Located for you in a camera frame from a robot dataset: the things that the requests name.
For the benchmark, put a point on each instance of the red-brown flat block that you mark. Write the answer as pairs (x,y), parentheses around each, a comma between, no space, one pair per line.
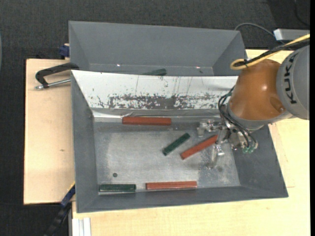
(198,147)
(171,185)
(146,121)

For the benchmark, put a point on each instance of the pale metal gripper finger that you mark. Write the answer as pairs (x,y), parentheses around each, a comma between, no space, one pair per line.
(208,126)
(219,151)

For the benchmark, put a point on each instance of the pale wood flat board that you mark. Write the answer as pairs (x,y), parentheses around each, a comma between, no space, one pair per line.
(49,131)

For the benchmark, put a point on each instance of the grey metal bin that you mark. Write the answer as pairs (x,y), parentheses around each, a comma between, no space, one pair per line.
(137,154)

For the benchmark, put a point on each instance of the dark green flat block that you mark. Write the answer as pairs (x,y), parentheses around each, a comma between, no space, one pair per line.
(117,187)
(176,144)

